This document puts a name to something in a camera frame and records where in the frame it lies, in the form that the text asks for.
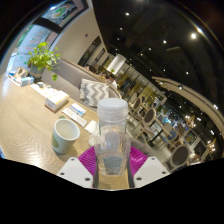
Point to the framed wall poster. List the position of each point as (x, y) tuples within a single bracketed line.
[(63, 11)]

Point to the person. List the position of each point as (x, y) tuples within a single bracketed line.
[(110, 78)]

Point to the light blue tissue box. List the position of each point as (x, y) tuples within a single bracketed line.
[(26, 81)]

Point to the group of ceiling spotlights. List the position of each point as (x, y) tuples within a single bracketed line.
[(193, 35)]

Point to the small blue white packet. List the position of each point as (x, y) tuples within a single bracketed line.
[(77, 109)]

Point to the flat white packet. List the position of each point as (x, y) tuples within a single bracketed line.
[(75, 117)]

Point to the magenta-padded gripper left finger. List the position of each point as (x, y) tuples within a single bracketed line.
[(71, 171)]

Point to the grey upholstered sofa bench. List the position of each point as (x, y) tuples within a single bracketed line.
[(66, 78)]

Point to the grey white chevron pillow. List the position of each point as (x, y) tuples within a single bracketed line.
[(93, 92)]

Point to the group of wooden café chairs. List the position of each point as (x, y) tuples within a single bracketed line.
[(148, 116)]

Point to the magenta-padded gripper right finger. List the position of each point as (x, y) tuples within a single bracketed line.
[(153, 170)]

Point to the white cardboard box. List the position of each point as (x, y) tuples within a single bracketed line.
[(55, 100)]

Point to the clear bottle with white cap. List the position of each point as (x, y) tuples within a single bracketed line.
[(112, 150)]

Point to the potted green plant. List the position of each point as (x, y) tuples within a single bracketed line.
[(41, 58)]

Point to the white mug with green print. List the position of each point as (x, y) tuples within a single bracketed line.
[(63, 141)]

